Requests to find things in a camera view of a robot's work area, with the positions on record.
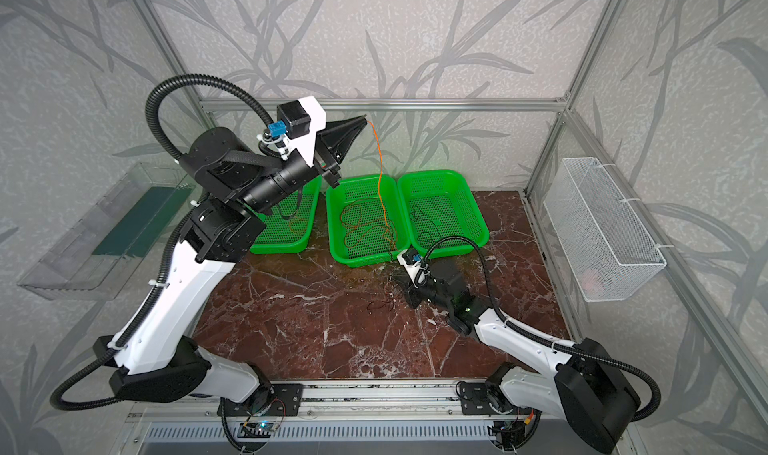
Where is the black cable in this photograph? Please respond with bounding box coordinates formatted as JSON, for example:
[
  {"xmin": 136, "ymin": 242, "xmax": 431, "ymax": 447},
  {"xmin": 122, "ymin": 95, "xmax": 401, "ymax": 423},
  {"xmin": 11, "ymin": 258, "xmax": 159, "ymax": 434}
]
[{"xmin": 409, "ymin": 205, "xmax": 451, "ymax": 246}]

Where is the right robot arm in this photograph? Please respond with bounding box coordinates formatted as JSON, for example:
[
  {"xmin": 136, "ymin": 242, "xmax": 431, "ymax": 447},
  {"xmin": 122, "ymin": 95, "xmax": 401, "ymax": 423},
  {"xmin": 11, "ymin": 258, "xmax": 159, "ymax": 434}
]
[{"xmin": 397, "ymin": 247, "xmax": 662, "ymax": 454}]

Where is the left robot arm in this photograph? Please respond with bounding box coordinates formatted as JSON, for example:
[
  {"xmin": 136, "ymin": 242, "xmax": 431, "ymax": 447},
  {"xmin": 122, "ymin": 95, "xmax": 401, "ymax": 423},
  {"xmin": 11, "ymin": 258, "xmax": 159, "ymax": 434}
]
[{"xmin": 50, "ymin": 74, "xmax": 368, "ymax": 411}]

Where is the middle green plastic basket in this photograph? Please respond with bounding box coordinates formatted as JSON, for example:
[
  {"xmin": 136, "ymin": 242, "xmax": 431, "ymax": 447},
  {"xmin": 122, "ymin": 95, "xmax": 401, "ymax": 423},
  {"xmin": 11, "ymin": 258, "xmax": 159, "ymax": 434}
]
[{"xmin": 325, "ymin": 175, "xmax": 411, "ymax": 268}]

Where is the green plastic basket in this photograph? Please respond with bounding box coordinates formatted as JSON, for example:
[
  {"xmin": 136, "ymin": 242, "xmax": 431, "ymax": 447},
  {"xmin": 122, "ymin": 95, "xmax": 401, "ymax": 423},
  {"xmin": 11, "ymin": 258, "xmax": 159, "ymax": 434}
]
[
  {"xmin": 397, "ymin": 169, "xmax": 490, "ymax": 258},
  {"xmin": 250, "ymin": 176, "xmax": 322, "ymax": 255},
  {"xmin": 325, "ymin": 175, "xmax": 411, "ymax": 268}
]

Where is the left green plastic basket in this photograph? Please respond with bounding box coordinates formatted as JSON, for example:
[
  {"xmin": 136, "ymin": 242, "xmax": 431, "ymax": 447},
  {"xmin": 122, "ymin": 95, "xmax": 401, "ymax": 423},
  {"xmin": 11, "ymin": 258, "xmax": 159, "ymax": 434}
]
[{"xmin": 250, "ymin": 176, "xmax": 322, "ymax": 255}]

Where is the right green plastic basket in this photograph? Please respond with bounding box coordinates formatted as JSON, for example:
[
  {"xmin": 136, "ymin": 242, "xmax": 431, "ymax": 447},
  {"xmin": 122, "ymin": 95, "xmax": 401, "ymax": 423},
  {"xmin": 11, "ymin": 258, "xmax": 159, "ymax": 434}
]
[{"xmin": 397, "ymin": 169, "xmax": 490, "ymax": 258}]

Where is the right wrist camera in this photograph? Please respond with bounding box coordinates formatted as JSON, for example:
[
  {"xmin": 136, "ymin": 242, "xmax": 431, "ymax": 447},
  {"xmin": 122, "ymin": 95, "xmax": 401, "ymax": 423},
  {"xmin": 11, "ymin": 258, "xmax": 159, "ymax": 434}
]
[{"xmin": 397, "ymin": 247, "xmax": 427, "ymax": 287}]

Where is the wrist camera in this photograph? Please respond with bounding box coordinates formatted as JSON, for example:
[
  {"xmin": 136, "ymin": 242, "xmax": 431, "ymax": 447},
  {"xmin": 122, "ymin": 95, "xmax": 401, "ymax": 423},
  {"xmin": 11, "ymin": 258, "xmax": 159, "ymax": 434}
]
[
  {"xmin": 397, "ymin": 247, "xmax": 427, "ymax": 287},
  {"xmin": 258, "ymin": 96, "xmax": 327, "ymax": 168}
]

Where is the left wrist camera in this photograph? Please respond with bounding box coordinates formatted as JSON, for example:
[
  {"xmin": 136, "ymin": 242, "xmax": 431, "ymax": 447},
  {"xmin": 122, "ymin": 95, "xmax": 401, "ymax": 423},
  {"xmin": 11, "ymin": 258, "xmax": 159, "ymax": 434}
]
[{"xmin": 258, "ymin": 96, "xmax": 327, "ymax": 168}]

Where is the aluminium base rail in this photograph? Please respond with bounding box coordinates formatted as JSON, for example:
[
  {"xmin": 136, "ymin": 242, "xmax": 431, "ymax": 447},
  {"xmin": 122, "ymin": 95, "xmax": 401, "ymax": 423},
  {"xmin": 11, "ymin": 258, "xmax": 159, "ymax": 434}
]
[{"xmin": 128, "ymin": 378, "xmax": 631, "ymax": 423}]

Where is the aluminium frame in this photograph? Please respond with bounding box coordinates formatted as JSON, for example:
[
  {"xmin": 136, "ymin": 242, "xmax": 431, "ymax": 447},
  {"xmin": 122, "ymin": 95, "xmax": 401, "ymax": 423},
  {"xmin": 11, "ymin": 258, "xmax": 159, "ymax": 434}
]
[{"xmin": 116, "ymin": 0, "xmax": 768, "ymax": 426}]

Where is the white wire mesh basket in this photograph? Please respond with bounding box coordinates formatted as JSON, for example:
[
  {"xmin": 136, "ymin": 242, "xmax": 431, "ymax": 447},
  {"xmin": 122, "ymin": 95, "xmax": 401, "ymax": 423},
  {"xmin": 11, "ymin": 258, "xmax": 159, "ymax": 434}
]
[{"xmin": 544, "ymin": 157, "xmax": 667, "ymax": 303}]

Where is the clear acrylic wall shelf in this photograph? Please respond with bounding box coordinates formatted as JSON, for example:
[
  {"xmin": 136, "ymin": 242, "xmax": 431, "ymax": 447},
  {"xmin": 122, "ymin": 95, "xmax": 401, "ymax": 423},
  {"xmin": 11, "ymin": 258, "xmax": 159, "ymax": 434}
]
[{"xmin": 18, "ymin": 162, "xmax": 196, "ymax": 301}]

